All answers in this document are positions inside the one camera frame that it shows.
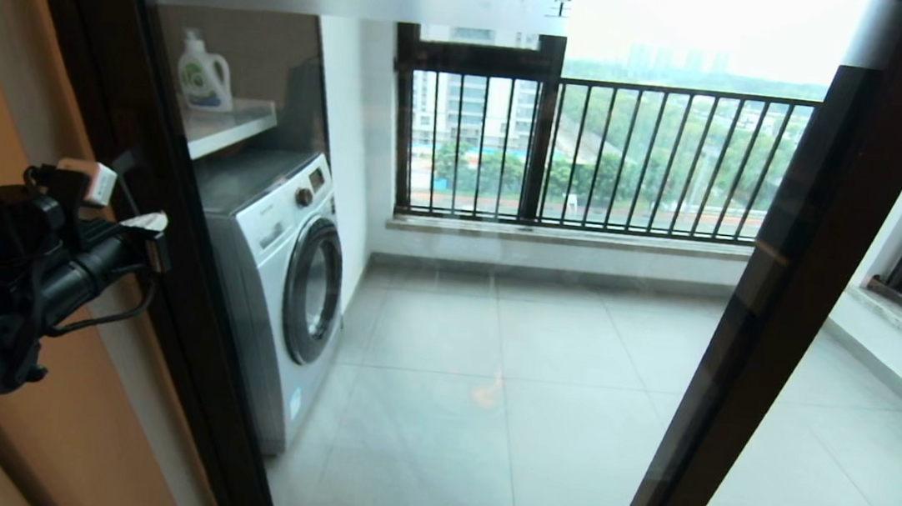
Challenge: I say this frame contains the dark framed sliding glass door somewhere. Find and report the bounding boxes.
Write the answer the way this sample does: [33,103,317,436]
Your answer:
[0,0,902,506]

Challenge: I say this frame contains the white front-load washing machine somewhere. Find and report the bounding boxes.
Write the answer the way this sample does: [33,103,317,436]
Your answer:
[167,141,361,461]

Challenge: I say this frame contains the white laundry detergent bottle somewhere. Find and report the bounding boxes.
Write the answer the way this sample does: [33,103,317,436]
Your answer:
[173,27,242,113]

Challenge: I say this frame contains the dark framed balcony window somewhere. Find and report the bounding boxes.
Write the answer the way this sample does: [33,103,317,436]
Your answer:
[378,21,568,228]

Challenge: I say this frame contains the long marble window sill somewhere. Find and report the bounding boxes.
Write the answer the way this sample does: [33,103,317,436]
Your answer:
[386,211,754,270]

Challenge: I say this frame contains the long black balcony railing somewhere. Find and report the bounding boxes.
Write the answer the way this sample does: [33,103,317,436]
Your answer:
[383,58,821,258]

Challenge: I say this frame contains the fixed glass door panel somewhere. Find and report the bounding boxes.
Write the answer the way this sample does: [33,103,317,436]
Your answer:
[613,0,902,506]

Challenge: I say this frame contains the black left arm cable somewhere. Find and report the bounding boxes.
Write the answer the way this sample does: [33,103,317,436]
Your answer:
[44,260,159,348]

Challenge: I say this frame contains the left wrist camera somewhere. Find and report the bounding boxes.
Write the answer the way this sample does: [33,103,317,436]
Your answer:
[53,157,120,209]

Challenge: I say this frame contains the white wall shelf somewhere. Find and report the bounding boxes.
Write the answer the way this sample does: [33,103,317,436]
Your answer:
[180,94,280,168]

